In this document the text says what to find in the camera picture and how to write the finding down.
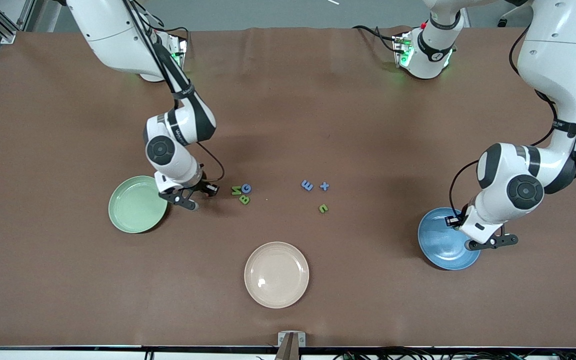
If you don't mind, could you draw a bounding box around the blue plate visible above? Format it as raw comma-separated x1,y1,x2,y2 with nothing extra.
417,207,483,271

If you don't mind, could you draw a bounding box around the green plate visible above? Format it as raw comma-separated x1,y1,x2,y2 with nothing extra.
108,175,169,234

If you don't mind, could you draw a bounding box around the beige plate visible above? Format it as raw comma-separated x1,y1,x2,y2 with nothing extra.
244,241,310,309

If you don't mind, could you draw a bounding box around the brown table cover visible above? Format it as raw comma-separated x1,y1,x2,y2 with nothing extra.
0,26,576,349

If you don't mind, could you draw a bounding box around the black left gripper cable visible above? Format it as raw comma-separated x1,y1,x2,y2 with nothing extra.
449,25,576,218

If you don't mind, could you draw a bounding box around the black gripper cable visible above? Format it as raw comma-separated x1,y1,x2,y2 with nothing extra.
120,0,226,185
449,25,576,218

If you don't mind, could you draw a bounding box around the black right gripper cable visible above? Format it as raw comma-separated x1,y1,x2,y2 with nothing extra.
120,0,226,185

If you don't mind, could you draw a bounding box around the black cable bundle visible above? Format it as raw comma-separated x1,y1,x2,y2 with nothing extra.
333,346,576,360

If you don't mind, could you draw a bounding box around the black right arm base cable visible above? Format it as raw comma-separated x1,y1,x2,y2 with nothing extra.
135,0,191,48

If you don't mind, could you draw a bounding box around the black arm base cable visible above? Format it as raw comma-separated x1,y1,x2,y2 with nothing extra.
352,24,400,55
135,0,191,48

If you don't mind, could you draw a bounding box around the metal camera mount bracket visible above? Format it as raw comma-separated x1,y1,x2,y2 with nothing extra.
275,331,307,360

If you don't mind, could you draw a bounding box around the black left arm base cable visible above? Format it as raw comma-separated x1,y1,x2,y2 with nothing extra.
352,24,400,55

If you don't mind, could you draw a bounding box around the aluminium frame profile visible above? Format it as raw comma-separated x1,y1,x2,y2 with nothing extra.
0,0,34,45

